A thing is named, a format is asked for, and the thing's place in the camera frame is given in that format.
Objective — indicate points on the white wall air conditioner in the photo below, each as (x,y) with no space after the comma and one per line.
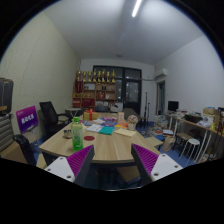
(161,74)

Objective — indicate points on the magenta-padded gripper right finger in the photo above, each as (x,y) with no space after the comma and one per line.
(146,161)

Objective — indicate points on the flat pink box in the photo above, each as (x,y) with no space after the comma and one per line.
(109,119)

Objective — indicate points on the teal book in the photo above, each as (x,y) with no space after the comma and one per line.
(107,130)

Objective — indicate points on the small round side table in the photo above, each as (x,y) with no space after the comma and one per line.
(73,110)

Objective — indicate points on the black hard case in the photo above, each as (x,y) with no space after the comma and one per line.
(6,96)

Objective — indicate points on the black computer monitor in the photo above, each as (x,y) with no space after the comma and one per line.
(173,106)

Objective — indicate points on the flat round red coaster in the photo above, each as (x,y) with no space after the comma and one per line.
(89,138)

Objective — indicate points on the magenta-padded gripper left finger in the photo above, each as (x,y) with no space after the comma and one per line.
(79,161)

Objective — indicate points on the yellow gift box red ribbon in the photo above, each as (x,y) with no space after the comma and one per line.
(90,115)

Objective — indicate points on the pink flowers in white pot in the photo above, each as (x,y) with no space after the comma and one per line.
(132,120)

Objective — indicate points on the black framed glass door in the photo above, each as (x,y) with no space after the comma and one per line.
(131,88)

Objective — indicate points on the green tea drink bottle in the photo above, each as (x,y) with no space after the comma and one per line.
(77,136)

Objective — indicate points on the blue printed book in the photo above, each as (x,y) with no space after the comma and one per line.
(108,124)

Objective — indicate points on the grey ribbed suitcase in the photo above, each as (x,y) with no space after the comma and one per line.
(6,133)

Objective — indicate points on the white round stool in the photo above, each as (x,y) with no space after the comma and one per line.
(192,142)

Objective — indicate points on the wooden shelf unit with trophies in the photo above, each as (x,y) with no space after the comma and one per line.
(95,93)

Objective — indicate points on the pale yellow notebook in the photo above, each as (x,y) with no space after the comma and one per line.
(125,132)

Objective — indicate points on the cluttered wooden side desk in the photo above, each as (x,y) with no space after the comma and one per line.
(200,125)

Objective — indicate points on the small orange carton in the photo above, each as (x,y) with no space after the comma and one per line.
(120,117)

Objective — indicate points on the black office chair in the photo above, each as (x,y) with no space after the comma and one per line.
(50,116)

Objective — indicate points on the long ceiling tube light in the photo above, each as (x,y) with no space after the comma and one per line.
(136,8)

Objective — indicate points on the purple sign board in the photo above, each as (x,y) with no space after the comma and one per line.
(27,119)

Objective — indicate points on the orange book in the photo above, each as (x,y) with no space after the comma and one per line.
(121,125)

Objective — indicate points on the small stainless steel cup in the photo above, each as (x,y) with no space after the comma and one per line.
(67,134)

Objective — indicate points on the black mesh chair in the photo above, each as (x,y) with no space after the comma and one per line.
(24,148)

